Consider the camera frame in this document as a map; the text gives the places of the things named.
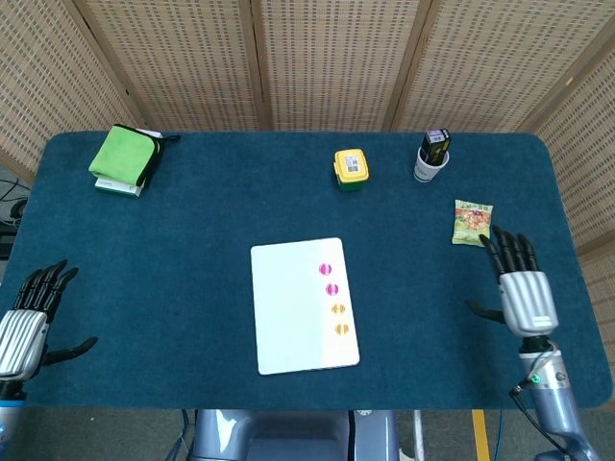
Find bamboo folding screen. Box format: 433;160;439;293
0;0;615;289

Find grey robot torso base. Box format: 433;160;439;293
191;408;400;461

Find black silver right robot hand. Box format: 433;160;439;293
464;224;559;340

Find black box with gold print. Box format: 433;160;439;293
420;128;453;167

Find green white flat box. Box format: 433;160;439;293
93;175;145;199

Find blue felt table cover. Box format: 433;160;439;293
0;130;614;412

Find black cables on floor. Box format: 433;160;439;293
0;177;31;230

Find white paper cup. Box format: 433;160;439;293
413;147;452;184

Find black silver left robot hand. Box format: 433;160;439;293
0;258;100;383

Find green container yellow lid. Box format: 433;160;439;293
333;149;371;193

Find green snack bag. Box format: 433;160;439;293
451;199;495;248

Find white magnetic board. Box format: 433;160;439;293
250;236;361;376

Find green folded cloth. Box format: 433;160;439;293
87;123;182;188

